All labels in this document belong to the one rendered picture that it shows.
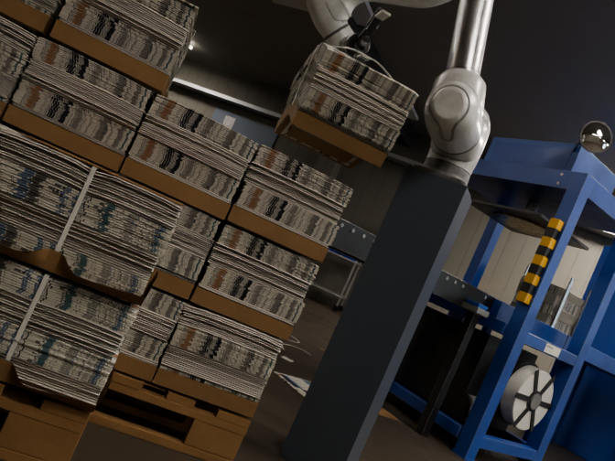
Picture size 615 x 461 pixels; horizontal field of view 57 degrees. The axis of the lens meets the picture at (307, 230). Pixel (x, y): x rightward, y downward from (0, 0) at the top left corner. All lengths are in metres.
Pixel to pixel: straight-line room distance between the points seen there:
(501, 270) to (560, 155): 4.87
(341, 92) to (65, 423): 1.03
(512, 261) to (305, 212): 6.79
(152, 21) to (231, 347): 0.85
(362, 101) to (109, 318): 0.86
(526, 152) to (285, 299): 2.31
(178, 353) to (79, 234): 0.48
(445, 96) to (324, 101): 0.34
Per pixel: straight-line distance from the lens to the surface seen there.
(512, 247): 8.22
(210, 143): 1.48
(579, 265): 8.22
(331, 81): 1.55
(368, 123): 1.59
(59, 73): 1.52
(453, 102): 1.64
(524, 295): 3.01
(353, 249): 2.39
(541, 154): 3.50
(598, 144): 3.23
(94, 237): 1.20
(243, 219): 1.49
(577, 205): 3.14
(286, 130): 1.79
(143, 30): 1.53
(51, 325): 1.24
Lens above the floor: 0.62
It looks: 2 degrees up
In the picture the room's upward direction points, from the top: 24 degrees clockwise
